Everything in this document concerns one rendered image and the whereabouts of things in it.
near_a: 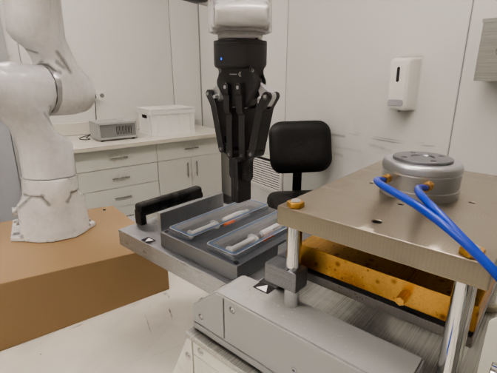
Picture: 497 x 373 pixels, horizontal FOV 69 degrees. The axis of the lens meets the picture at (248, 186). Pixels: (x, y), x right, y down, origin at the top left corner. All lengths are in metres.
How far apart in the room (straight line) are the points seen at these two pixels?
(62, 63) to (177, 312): 0.59
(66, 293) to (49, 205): 0.22
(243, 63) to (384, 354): 0.37
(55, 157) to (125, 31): 2.62
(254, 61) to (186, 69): 3.16
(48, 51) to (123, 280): 0.51
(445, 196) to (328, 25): 2.16
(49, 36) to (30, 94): 0.13
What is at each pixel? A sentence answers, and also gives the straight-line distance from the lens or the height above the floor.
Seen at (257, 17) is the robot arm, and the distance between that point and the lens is 0.47.
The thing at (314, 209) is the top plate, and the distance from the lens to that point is 0.35.
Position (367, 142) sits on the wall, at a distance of 2.30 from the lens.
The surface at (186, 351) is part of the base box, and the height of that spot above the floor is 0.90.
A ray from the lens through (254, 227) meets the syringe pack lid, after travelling 0.57.
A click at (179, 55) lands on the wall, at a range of 3.64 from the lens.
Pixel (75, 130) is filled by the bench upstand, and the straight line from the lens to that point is 3.30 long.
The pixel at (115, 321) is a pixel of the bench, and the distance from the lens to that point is 0.84.
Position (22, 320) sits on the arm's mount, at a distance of 0.83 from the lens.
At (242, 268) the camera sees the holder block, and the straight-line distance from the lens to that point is 0.49.
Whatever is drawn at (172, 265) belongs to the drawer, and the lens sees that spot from 0.58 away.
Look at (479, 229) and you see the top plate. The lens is 0.36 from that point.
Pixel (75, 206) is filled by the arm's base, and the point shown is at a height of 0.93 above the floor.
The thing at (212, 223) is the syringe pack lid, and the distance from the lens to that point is 0.59.
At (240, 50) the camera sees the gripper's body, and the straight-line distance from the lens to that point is 0.51.
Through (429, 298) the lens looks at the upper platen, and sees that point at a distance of 0.36.
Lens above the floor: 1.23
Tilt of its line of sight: 17 degrees down
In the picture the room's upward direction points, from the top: straight up
